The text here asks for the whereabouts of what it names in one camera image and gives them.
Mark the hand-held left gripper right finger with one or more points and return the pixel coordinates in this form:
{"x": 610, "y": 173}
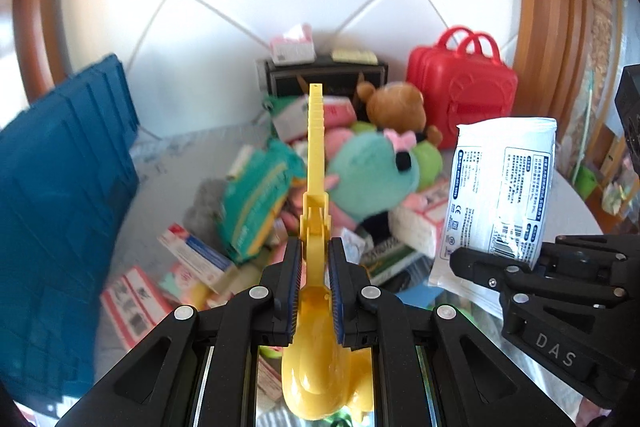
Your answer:
{"x": 334, "y": 292}

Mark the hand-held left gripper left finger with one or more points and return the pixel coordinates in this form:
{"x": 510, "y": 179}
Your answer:
{"x": 292, "y": 287}

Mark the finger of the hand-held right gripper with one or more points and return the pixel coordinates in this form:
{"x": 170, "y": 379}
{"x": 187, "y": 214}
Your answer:
{"x": 595, "y": 249}
{"x": 480, "y": 269}

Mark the yellow plastic toy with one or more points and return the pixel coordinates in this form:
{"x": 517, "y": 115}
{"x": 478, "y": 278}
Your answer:
{"x": 315, "y": 207}

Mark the white wet wipes pack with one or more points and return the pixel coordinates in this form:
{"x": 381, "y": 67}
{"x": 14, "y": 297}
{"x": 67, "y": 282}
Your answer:
{"x": 500, "y": 187}

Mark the blue plastic crate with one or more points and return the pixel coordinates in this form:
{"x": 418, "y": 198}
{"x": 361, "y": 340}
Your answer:
{"x": 50, "y": 207}

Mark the green cardboard box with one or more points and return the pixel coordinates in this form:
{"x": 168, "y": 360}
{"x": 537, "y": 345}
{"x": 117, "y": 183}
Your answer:
{"x": 390, "y": 262}

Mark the green plastic object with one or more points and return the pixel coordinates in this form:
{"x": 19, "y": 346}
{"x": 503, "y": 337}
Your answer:
{"x": 585, "y": 182}

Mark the large pink tissue pack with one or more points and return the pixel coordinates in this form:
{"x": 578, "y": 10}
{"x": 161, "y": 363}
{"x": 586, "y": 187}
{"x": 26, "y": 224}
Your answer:
{"x": 420, "y": 212}

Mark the green plush toy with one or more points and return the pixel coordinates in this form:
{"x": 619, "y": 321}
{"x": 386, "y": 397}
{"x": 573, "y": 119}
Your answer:
{"x": 430, "y": 162}

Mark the teal plush toy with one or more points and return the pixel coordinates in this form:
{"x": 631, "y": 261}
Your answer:
{"x": 365, "y": 172}

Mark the white pink barcode box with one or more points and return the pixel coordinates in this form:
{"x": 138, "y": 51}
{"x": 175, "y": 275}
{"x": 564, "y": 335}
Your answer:
{"x": 132, "y": 302}

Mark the pink rectangular box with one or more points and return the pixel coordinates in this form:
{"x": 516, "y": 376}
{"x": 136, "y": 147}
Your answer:
{"x": 340, "y": 112}

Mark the brown teddy bear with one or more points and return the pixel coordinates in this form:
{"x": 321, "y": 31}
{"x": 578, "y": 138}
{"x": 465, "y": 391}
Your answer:
{"x": 395, "y": 107}

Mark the red toy suitcase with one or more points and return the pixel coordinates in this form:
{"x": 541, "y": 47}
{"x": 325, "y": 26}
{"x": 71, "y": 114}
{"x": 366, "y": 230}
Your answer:
{"x": 460, "y": 82}

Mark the black rectangular box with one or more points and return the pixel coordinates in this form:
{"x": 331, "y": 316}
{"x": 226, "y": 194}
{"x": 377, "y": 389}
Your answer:
{"x": 340, "y": 77}

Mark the yellow sticky notes pad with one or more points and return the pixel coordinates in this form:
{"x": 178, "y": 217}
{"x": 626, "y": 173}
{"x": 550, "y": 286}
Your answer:
{"x": 352, "y": 56}

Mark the small pink tissue pack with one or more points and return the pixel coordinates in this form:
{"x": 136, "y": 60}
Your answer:
{"x": 292, "y": 49}

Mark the wooden headboard frame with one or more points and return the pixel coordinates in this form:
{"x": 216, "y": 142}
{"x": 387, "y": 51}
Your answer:
{"x": 35, "y": 17}
{"x": 550, "y": 7}

